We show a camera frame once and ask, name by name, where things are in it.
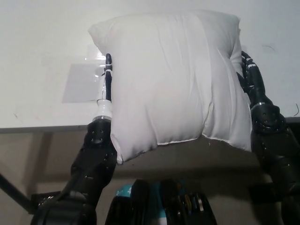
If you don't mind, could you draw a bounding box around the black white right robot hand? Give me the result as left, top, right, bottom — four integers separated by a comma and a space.
236, 50, 270, 109

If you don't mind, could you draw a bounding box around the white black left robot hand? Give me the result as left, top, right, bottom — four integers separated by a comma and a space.
97, 53, 114, 102

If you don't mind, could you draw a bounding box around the white square pillow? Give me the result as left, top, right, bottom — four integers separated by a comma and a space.
88, 9, 253, 165

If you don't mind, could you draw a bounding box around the black teal robot torso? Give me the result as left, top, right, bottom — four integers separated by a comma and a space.
107, 179, 217, 225

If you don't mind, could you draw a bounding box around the black diagonal table leg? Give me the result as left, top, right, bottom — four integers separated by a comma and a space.
0, 172, 33, 214

